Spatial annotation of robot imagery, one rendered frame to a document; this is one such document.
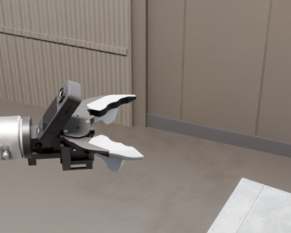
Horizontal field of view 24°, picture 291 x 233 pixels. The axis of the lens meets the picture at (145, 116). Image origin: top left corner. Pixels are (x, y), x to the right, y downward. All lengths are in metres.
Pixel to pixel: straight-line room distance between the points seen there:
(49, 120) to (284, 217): 1.01
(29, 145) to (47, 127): 0.04
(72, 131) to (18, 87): 2.71
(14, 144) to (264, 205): 1.03
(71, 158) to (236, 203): 0.91
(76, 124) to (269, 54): 2.16
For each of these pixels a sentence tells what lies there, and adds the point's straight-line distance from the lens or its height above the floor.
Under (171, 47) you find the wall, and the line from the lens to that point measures 3.34.
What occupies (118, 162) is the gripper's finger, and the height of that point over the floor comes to 1.42.
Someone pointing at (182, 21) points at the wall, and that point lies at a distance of 3.26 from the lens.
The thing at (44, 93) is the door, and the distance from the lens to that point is 3.76.
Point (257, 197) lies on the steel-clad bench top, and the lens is 2.01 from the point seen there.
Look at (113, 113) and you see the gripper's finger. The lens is 1.22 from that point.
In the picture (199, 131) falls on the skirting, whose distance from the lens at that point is 3.53.
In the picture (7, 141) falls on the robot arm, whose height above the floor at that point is 1.45.
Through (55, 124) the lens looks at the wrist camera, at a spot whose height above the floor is 1.48.
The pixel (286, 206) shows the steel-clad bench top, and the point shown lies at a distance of 2.00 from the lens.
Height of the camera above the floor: 2.12
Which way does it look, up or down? 35 degrees down
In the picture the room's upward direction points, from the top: straight up
